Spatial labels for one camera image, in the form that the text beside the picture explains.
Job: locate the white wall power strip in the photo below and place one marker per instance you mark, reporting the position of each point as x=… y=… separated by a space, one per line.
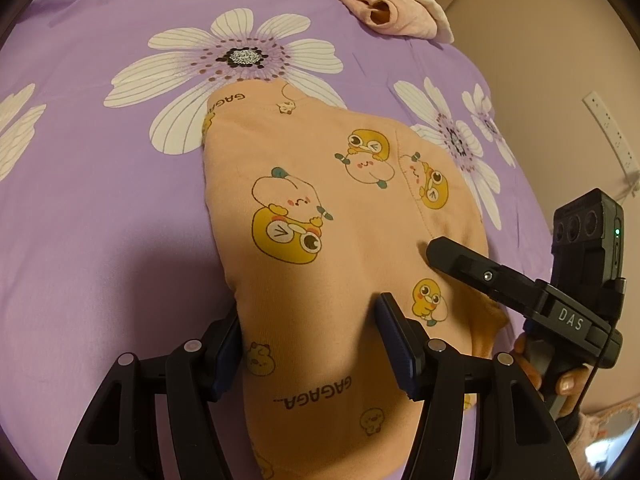
x=612 y=130

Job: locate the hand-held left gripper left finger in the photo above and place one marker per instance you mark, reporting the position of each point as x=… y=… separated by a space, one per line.
x=225 y=355

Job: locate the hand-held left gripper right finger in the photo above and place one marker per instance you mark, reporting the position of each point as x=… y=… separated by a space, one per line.
x=395 y=340

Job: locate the person's right hand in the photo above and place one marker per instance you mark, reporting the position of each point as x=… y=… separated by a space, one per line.
x=570 y=382

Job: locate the purple floral bed sheet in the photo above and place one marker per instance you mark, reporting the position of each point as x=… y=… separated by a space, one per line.
x=100 y=185

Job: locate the orange cartoon print garment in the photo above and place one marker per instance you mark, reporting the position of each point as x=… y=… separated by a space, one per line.
x=325 y=260

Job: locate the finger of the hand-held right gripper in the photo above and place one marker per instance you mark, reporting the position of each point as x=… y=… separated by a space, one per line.
x=475 y=272

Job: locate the pink crumpled garment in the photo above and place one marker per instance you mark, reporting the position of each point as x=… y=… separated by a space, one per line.
x=395 y=5

